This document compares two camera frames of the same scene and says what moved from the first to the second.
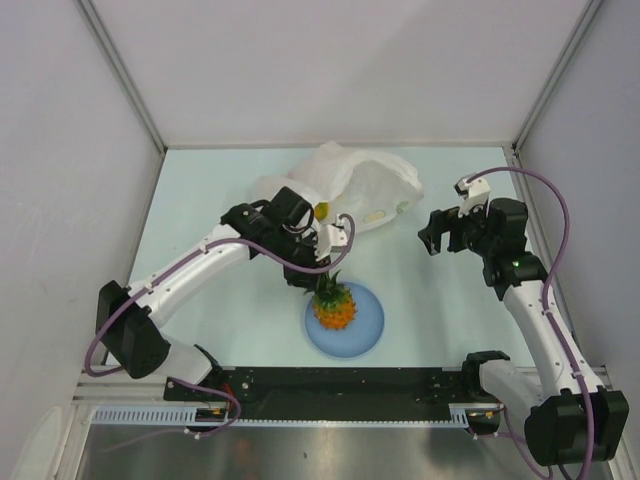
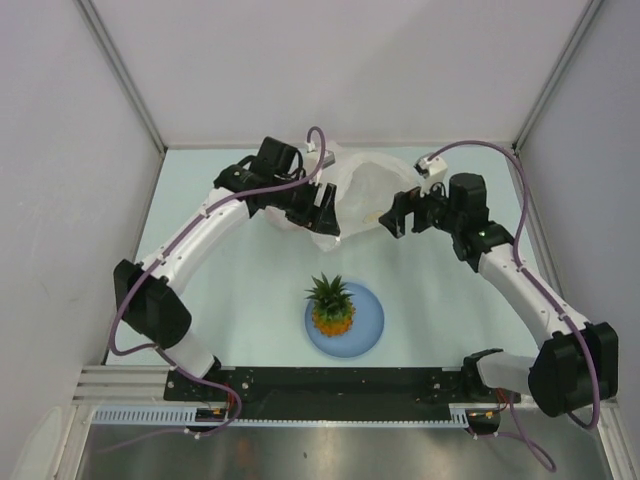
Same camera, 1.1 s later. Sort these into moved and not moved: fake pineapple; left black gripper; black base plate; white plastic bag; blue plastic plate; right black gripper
Moved: fake pineapple; right black gripper; left black gripper
Not moved: blue plastic plate; white plastic bag; black base plate
